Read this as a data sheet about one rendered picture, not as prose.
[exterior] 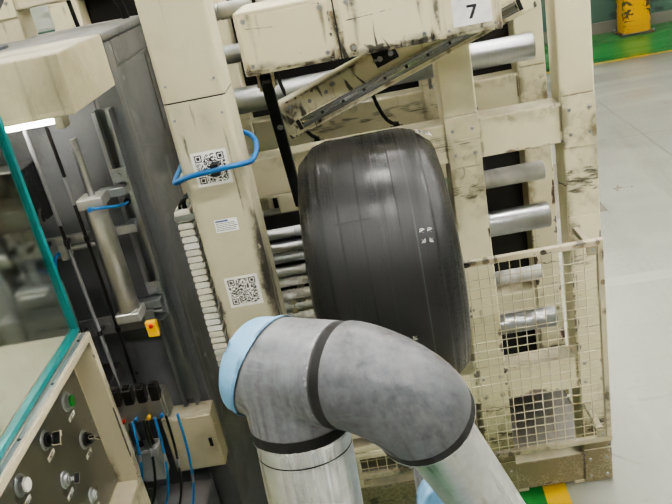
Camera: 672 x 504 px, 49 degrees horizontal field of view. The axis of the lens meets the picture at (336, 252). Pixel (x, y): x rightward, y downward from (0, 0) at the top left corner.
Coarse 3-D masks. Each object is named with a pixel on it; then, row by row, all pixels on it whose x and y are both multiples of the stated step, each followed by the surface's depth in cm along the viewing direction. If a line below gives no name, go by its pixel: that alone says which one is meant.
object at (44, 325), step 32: (0, 128) 133; (0, 160) 131; (0, 192) 129; (0, 224) 127; (32, 224) 139; (0, 256) 126; (32, 256) 137; (0, 288) 124; (32, 288) 135; (0, 320) 122; (32, 320) 133; (64, 320) 146; (0, 352) 120; (32, 352) 131; (64, 352) 142; (0, 384) 118; (32, 384) 129; (0, 416) 117; (0, 448) 114
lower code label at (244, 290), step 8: (224, 280) 165; (232, 280) 165; (240, 280) 165; (248, 280) 165; (256, 280) 165; (232, 288) 166; (240, 288) 166; (248, 288) 166; (256, 288) 166; (232, 296) 166; (240, 296) 166; (248, 296) 166; (256, 296) 167; (232, 304) 167; (240, 304) 167; (248, 304) 167
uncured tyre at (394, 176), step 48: (336, 144) 161; (384, 144) 156; (432, 144) 162; (336, 192) 148; (384, 192) 147; (432, 192) 147; (336, 240) 144; (384, 240) 144; (336, 288) 144; (384, 288) 144; (432, 288) 143; (432, 336) 147
